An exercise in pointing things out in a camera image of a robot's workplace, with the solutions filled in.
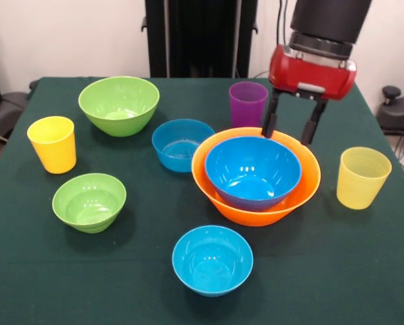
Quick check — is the small green bowl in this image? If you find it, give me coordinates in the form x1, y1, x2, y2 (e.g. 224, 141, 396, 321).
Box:
51, 173, 127, 234

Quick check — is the large green bowl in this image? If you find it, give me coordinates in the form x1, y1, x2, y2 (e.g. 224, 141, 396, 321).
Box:
78, 76, 160, 138

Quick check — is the small ribbed blue bowl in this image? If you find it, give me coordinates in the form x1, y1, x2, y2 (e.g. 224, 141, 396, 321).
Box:
151, 118, 216, 173

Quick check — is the large orange bowl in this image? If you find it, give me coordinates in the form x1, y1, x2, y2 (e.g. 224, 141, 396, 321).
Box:
190, 127, 322, 228

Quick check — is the dark grey base foot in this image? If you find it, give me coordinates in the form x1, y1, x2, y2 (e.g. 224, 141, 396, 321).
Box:
0, 91, 30, 143
376, 85, 404, 136

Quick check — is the opaque yellow cup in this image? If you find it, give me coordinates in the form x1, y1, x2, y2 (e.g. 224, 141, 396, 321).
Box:
26, 116, 77, 175

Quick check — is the dark green tablecloth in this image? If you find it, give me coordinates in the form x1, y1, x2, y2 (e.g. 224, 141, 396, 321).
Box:
0, 77, 404, 325

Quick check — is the large blue bowl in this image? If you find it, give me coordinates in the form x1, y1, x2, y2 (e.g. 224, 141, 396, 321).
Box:
204, 135, 303, 213

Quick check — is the small cyan bowl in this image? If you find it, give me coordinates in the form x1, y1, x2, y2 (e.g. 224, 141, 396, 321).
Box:
171, 225, 254, 298

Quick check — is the black wall cable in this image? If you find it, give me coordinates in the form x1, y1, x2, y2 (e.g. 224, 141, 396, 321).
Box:
274, 0, 291, 47

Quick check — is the purple cup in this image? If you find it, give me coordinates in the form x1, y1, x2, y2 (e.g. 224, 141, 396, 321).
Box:
229, 81, 269, 129

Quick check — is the translucent yellow-green cup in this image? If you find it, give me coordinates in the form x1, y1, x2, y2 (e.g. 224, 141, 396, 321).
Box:
336, 146, 392, 211

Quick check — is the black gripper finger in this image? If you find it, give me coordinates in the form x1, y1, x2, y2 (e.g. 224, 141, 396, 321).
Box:
300, 100, 328, 146
261, 89, 281, 139

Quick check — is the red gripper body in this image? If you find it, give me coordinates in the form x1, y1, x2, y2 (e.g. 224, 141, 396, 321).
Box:
268, 43, 358, 102

